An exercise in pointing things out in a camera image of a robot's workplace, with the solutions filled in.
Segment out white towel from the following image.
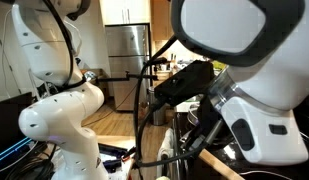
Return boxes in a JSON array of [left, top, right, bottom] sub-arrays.
[[156, 128, 176, 178]]

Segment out stainless steel trash can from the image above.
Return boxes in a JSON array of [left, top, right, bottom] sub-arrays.
[[148, 85, 167, 127]]

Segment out black cable bundle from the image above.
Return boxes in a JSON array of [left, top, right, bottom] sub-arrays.
[[3, 141, 63, 180]]

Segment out black arm base cable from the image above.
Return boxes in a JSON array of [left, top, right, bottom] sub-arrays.
[[42, 0, 87, 92]]

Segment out wooden slotted spatula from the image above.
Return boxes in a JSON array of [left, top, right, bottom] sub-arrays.
[[198, 148, 246, 180]]

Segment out white wall cabinet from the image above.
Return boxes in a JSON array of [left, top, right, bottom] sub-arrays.
[[99, 0, 152, 26]]

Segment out stainless steel refrigerator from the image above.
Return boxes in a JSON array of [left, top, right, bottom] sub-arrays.
[[104, 23, 152, 113]]

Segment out shiny silver bag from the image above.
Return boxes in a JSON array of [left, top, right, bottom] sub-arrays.
[[83, 70, 97, 83]]

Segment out black clamp with red handle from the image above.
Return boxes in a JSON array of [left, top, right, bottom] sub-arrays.
[[121, 144, 145, 171]]

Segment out wooden table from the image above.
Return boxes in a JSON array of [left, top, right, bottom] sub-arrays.
[[95, 134, 138, 180]]

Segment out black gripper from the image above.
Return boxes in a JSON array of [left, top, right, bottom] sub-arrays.
[[179, 94, 227, 149]]

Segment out black exterior camera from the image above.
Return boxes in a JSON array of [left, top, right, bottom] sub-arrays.
[[146, 56, 169, 67]]

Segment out wooden wall cabinets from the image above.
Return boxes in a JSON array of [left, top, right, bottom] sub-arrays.
[[150, 0, 175, 42]]

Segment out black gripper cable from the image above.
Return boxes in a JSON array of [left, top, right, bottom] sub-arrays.
[[133, 34, 208, 168]]

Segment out black blue clamp bar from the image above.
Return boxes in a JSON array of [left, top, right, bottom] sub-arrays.
[[98, 143, 129, 174]]

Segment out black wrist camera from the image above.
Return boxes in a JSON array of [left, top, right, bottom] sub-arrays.
[[153, 59, 216, 108]]

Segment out black camera boom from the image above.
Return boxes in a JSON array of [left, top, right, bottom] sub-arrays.
[[94, 70, 159, 84]]

